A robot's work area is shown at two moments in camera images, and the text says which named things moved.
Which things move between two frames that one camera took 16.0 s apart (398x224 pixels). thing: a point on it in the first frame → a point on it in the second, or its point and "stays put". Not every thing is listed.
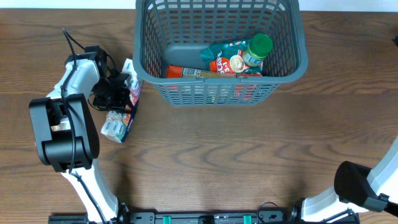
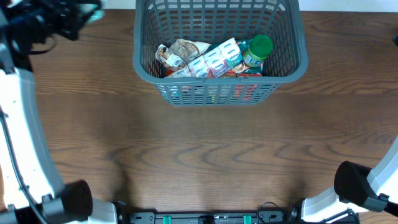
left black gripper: [121, 97] → [69, 23]
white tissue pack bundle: [117, 124] → [226, 54]
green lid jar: [260, 46] stays put
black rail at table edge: [187, 217] stays put
